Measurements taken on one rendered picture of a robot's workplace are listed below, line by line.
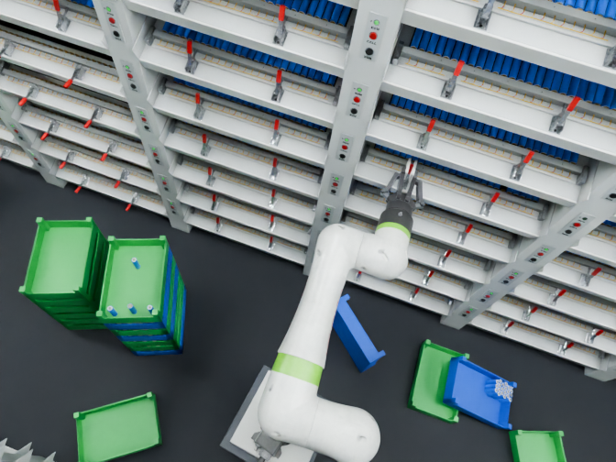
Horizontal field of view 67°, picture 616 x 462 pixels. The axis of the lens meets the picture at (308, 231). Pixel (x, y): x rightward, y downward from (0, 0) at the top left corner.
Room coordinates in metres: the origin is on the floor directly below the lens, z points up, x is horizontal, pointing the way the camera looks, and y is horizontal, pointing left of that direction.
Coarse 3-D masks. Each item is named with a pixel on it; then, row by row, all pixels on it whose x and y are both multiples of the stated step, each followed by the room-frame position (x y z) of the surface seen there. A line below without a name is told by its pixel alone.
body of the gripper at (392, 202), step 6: (396, 192) 0.77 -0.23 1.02; (402, 192) 0.77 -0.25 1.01; (390, 198) 0.74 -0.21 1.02; (396, 198) 0.74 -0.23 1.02; (402, 198) 0.75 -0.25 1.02; (390, 204) 0.71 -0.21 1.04; (396, 204) 0.70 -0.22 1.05; (402, 204) 0.71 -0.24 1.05; (408, 204) 0.71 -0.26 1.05; (414, 204) 0.74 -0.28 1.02; (408, 210) 0.70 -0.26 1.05
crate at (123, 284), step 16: (112, 240) 0.65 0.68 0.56; (128, 240) 0.67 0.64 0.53; (144, 240) 0.69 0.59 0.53; (160, 240) 0.68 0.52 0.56; (112, 256) 0.61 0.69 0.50; (128, 256) 0.63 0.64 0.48; (144, 256) 0.64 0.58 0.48; (160, 256) 0.65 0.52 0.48; (112, 272) 0.56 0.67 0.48; (128, 272) 0.57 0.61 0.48; (144, 272) 0.58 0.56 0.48; (160, 272) 0.59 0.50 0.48; (112, 288) 0.50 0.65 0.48; (128, 288) 0.51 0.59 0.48; (144, 288) 0.52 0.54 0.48; (160, 288) 0.52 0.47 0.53; (112, 304) 0.44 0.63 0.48; (144, 304) 0.46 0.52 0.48; (160, 304) 0.46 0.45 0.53; (112, 320) 0.38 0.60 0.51; (128, 320) 0.39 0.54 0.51; (144, 320) 0.40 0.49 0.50; (160, 320) 0.41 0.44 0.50
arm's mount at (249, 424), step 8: (264, 384) 0.29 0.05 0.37; (256, 400) 0.24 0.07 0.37; (248, 408) 0.20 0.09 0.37; (256, 408) 0.21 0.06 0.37; (248, 416) 0.18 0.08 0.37; (256, 416) 0.18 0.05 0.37; (240, 424) 0.15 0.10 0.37; (248, 424) 0.15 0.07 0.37; (256, 424) 0.16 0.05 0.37; (240, 432) 0.12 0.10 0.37; (248, 432) 0.13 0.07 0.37; (256, 432) 0.13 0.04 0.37; (232, 440) 0.09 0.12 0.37; (240, 440) 0.10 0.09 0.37; (248, 440) 0.10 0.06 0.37; (248, 448) 0.08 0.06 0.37; (288, 448) 0.10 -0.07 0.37; (296, 448) 0.11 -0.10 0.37; (304, 448) 0.11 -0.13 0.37; (256, 456) 0.06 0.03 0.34; (272, 456) 0.07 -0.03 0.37; (280, 456) 0.07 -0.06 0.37; (288, 456) 0.08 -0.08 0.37; (296, 456) 0.08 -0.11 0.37; (304, 456) 0.09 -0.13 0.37
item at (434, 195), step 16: (368, 144) 0.99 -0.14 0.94; (368, 160) 0.93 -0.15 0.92; (384, 160) 0.94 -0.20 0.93; (368, 176) 0.89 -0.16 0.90; (384, 176) 0.89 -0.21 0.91; (432, 176) 0.92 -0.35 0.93; (432, 192) 0.87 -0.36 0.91; (448, 192) 0.87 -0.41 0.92; (464, 192) 0.88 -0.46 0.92; (448, 208) 0.84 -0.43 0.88; (464, 208) 0.83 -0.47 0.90; (480, 208) 0.84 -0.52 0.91; (496, 208) 0.85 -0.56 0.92; (512, 208) 0.86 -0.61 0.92; (528, 208) 0.86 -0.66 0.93; (544, 208) 0.86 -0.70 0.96; (496, 224) 0.81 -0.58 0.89; (512, 224) 0.81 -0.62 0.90; (528, 224) 0.82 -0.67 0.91; (544, 224) 0.81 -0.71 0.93
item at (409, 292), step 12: (348, 276) 0.88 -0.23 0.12; (360, 276) 0.89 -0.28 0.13; (372, 276) 0.90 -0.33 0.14; (372, 288) 0.85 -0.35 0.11; (384, 288) 0.86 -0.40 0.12; (396, 288) 0.87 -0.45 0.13; (408, 288) 0.87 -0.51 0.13; (420, 288) 0.88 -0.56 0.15; (408, 300) 0.82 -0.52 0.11; (420, 300) 0.83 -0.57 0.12; (432, 300) 0.84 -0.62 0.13; (444, 300) 0.85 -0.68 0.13; (444, 312) 0.80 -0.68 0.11
